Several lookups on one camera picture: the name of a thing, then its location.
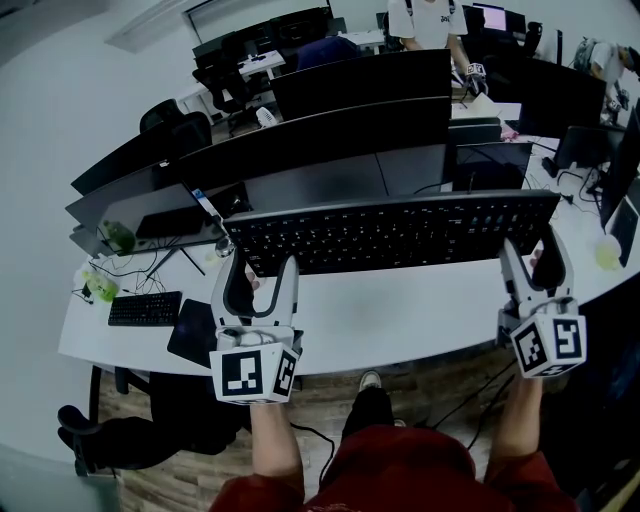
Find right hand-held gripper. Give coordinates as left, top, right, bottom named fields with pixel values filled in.
left=496, top=224, right=587, bottom=380

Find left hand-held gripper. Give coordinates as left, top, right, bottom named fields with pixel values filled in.
left=208, top=247, right=305, bottom=405

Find large black keyboard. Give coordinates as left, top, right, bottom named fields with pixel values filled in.
left=223, top=189, right=562, bottom=278

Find person's left forearm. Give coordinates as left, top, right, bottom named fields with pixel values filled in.
left=248, top=398, right=305, bottom=496

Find person's right forearm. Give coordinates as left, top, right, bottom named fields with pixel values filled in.
left=488, top=372, right=545, bottom=462

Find small black keyboard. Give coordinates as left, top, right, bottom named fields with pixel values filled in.
left=107, top=290, right=184, bottom=328

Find pale green cup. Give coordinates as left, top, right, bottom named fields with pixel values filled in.
left=594, top=233, right=624, bottom=272

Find black mouse pad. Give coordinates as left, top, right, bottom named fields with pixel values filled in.
left=166, top=298, right=221, bottom=370

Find open laptop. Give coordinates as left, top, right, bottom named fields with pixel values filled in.
left=606, top=193, right=640, bottom=269

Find small dark monitor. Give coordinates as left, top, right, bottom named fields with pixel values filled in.
left=452, top=141, right=534, bottom=194

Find tilted glossy monitor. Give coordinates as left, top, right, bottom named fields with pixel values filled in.
left=64, top=181, right=227, bottom=257

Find green drink bottle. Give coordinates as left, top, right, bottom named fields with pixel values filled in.
left=81, top=268, right=122, bottom=304

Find black office chair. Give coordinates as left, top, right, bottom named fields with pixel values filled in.
left=138, top=98, right=213, bottom=151
left=56, top=366, right=252, bottom=477

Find wide curved black monitor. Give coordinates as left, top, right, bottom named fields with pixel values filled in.
left=174, top=95, right=454, bottom=214

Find person's black trouser leg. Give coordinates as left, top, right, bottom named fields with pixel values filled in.
left=341, top=386, right=397, bottom=444

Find person's red shirt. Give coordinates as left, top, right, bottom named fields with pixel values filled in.
left=208, top=424, right=582, bottom=512

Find black floor cable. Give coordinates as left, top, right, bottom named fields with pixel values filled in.
left=288, top=421, right=337, bottom=494
left=428, top=358, right=519, bottom=451

